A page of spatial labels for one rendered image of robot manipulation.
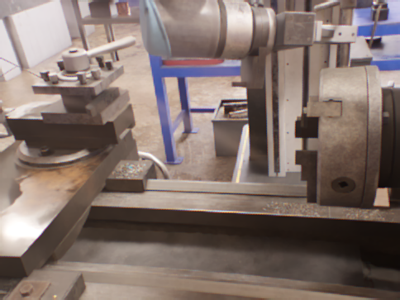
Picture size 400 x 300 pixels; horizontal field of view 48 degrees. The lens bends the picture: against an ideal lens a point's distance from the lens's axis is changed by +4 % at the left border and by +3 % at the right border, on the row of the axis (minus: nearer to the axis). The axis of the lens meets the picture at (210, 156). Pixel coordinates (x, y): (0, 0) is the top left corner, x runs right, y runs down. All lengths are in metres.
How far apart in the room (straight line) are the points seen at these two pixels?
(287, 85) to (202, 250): 1.06
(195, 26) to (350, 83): 0.27
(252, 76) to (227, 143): 2.26
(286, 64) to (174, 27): 1.34
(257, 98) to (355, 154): 1.47
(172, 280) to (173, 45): 0.46
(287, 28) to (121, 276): 0.57
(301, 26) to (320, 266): 0.59
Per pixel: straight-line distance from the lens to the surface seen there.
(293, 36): 0.72
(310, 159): 0.84
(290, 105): 2.05
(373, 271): 1.12
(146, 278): 0.93
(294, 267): 1.09
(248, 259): 1.11
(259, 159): 2.30
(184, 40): 0.69
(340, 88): 0.75
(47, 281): 0.96
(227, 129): 2.93
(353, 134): 0.72
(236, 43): 0.71
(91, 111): 1.10
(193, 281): 0.90
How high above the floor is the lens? 1.47
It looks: 29 degrees down
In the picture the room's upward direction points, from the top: 6 degrees counter-clockwise
